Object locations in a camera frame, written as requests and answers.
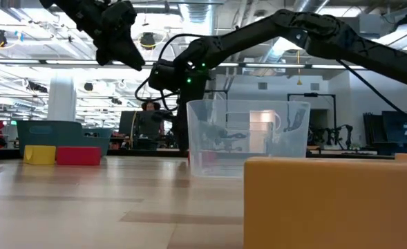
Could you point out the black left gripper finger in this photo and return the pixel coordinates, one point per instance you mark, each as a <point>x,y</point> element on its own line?
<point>104,57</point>
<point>130,53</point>

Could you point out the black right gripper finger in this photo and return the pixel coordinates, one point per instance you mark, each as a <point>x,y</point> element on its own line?
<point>181,138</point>

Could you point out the pink block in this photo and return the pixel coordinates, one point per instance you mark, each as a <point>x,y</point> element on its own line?
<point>206,157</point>

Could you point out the red rectangular block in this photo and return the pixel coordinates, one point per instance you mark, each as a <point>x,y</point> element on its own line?
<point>78,156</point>

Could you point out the yellow block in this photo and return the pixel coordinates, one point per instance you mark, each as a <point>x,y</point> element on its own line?
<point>39,155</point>

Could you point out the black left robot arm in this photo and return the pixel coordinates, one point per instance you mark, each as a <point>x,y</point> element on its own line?
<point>72,14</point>

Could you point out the background black robot arm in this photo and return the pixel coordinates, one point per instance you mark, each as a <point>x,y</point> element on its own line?
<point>341,131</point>

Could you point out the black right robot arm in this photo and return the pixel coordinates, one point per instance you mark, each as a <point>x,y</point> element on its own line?
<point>327,31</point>

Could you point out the person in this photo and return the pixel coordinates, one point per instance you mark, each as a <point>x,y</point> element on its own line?
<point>149,131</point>

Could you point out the black monitor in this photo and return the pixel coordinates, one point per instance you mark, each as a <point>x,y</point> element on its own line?
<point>125,122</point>

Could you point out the white pillar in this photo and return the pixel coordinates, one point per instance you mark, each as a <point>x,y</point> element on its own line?
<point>61,103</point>

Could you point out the clear plastic bin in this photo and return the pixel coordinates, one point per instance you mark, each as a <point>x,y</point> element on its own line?
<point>251,138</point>

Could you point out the teal plastic bin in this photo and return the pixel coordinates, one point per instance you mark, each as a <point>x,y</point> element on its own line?
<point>51,133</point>

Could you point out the dark blue cabinet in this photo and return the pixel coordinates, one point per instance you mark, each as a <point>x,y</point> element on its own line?
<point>393,128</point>

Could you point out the ceiling light rail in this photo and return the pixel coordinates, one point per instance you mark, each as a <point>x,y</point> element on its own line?
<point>68,62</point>

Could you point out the grey wall vent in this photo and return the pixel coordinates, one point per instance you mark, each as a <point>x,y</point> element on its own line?
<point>314,86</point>
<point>263,85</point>

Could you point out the silver ceiling duct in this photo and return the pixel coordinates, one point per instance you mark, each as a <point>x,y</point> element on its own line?
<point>198,15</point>
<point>310,4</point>

